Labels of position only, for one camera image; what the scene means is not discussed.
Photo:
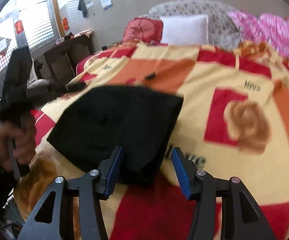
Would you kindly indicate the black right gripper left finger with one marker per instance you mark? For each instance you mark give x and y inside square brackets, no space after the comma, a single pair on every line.
[52,217]

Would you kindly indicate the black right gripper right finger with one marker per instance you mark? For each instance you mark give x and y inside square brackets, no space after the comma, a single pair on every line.
[241,216]

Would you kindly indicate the black pants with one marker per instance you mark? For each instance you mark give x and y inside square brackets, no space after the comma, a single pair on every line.
[137,119]

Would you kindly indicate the person's left hand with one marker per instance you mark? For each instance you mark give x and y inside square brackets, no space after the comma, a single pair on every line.
[22,137]

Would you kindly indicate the white ornate chair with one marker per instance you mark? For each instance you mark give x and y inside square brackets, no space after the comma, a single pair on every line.
[34,82]

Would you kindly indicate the dark wooden desk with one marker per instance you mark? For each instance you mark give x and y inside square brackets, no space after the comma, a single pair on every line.
[58,62]

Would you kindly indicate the red paper window decoration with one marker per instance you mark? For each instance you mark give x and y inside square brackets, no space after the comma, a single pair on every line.
[18,27]

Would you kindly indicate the orange yellow red fleece blanket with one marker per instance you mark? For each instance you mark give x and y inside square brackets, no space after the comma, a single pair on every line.
[234,121]

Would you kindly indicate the red round cushion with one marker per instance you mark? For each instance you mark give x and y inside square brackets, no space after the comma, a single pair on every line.
[144,29]

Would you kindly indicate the white pillow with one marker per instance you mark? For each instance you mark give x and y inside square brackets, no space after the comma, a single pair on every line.
[185,30]

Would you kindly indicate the pink penguin quilt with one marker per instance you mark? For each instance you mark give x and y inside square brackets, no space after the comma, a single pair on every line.
[268,28]

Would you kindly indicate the black cloth on wall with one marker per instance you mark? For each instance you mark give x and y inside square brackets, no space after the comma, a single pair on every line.
[82,8]

